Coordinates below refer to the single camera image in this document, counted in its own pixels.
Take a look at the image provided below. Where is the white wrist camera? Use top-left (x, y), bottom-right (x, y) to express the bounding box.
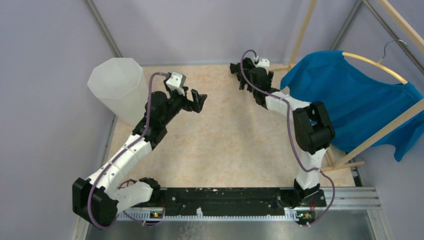
top-left (254, 57), bottom-right (270, 71)
top-left (165, 72), bottom-right (186, 96)

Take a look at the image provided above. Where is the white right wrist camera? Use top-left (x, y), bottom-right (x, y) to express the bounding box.
top-left (254, 57), bottom-right (270, 71)

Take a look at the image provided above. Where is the white translucent trash bin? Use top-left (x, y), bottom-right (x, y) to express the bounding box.
top-left (87, 57), bottom-right (148, 127)

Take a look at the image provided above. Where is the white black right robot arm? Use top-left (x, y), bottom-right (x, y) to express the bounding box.
top-left (229, 57), bottom-right (335, 209)

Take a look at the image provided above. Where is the wooden clothes hanger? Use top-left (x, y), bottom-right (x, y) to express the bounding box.
top-left (342, 39), bottom-right (408, 85)

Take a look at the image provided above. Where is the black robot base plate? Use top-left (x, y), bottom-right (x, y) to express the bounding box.
top-left (129, 187), bottom-right (327, 218)

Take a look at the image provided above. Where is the white slotted cable duct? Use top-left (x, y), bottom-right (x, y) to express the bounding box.
top-left (117, 208), bottom-right (299, 222)

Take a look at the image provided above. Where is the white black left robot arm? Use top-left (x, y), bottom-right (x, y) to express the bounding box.
top-left (72, 87), bottom-right (208, 230)

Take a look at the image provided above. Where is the blue t-shirt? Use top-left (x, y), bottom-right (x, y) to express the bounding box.
top-left (280, 51), bottom-right (423, 152)

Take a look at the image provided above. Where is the wooden clothes rack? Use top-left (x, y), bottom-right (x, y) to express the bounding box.
top-left (264, 0), bottom-right (424, 173)

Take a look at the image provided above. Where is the black plastic trash bag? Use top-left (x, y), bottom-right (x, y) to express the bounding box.
top-left (242, 57), bottom-right (255, 81)

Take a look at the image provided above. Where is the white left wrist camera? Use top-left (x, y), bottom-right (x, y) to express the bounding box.
top-left (165, 72), bottom-right (186, 96)

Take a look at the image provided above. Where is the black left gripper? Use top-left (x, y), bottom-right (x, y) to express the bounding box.
top-left (161, 86), bottom-right (207, 126)

